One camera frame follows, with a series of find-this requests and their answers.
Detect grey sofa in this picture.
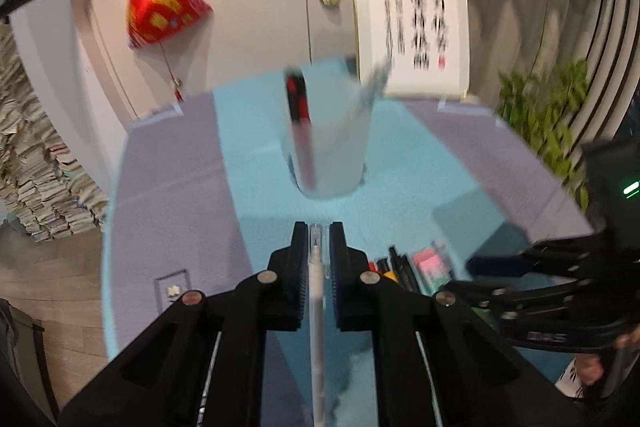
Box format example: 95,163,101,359
0,297,51,427

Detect white pen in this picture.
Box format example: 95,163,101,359
307,223,331,427

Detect red pyramid hanging ornament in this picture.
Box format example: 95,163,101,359
126,0,213,102

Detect red utility knife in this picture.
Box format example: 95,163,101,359
282,67,316,188

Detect person's right hand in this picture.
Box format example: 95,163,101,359
574,353,609,386

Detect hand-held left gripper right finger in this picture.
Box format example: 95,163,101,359
327,221,586,427

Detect pink and green eraser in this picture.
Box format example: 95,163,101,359
412,247,451,285

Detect teal and grey tablecloth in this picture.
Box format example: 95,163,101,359
102,59,593,427

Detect orange and black pen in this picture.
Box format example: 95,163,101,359
376,258,399,283

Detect green potted plant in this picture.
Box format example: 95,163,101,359
497,57,593,212

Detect framed calligraphy board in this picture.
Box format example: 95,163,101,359
350,0,471,100

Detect tall stacks of papers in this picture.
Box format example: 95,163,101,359
0,24,111,243

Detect frosted plastic cup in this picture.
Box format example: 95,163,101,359
280,62,386,200

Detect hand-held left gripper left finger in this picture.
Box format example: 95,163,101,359
57,221,311,427

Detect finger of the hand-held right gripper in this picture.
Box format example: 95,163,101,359
441,279,602,322
465,233,609,279

